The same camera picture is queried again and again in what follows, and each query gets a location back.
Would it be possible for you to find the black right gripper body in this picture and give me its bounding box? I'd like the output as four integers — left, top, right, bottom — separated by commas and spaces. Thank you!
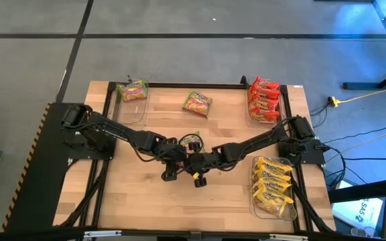
188, 150, 219, 189

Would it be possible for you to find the black metal beam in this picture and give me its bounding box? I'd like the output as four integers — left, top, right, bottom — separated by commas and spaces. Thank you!
328, 176, 386, 204

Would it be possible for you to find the black floor cable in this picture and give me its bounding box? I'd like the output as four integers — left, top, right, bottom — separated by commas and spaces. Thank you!
342, 122, 386, 140

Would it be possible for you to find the red Saucy Noods noodle pack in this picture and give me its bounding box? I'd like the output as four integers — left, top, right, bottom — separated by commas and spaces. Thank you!
251, 76, 281, 90
248, 85, 281, 100
248, 107, 281, 124
248, 96, 280, 111

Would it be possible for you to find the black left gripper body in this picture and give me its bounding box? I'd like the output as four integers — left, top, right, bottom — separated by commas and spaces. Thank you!
161, 142, 189, 183

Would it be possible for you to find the metal desk leg frame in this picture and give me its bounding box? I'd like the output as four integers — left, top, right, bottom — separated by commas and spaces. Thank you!
342, 0, 386, 90

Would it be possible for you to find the clear plastic bin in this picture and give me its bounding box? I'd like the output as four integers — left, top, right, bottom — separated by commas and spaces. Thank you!
245, 78, 285, 130
249, 155, 298, 222
112, 79, 150, 127

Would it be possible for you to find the silver metal bracket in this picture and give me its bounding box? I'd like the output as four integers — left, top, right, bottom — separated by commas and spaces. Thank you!
269, 233, 310, 241
83, 230, 123, 239

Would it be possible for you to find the white printed box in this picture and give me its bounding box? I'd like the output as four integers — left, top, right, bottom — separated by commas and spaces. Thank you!
332, 180, 385, 232

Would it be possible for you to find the black hazard-striped platform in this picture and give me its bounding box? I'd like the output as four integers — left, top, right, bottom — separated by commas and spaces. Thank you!
2, 102, 84, 234

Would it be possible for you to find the green pink Maruchan ramen pack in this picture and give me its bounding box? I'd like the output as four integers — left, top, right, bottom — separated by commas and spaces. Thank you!
182, 90, 213, 118
117, 78, 149, 102
178, 131, 206, 154

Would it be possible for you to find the yellow floor cable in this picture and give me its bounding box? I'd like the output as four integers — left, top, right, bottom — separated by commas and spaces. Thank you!
338, 82, 386, 104

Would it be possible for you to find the black aluminium table frame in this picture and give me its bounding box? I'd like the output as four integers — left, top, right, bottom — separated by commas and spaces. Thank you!
60, 75, 335, 240

